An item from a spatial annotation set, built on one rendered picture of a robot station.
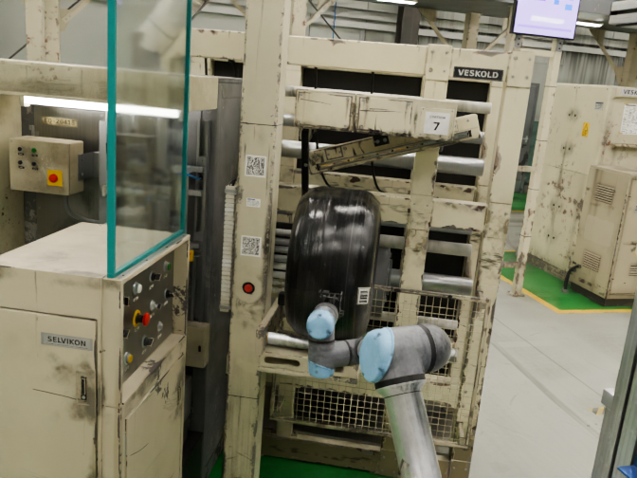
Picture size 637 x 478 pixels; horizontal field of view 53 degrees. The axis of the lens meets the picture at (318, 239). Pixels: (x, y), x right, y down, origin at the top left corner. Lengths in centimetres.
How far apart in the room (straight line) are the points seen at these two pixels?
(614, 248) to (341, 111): 429
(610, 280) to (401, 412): 512
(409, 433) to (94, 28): 1014
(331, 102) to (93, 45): 887
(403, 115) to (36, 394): 154
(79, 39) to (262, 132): 903
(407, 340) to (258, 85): 112
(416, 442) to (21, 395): 113
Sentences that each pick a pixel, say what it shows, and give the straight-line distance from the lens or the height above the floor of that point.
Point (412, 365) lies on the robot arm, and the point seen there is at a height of 123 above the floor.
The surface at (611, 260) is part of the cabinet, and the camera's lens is 639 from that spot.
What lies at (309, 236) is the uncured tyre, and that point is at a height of 132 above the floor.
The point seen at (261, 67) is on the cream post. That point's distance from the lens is 223.
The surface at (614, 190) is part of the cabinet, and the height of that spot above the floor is 107.
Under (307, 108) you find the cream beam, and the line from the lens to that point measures 247.
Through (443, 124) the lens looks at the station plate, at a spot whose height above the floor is 170.
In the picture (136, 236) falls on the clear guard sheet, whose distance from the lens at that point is 188.
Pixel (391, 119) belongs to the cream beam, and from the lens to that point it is 244.
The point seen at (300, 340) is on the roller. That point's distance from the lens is 231.
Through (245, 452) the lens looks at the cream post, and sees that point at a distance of 265.
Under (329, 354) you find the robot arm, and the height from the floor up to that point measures 108.
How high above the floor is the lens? 182
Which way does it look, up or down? 14 degrees down
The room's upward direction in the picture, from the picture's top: 5 degrees clockwise
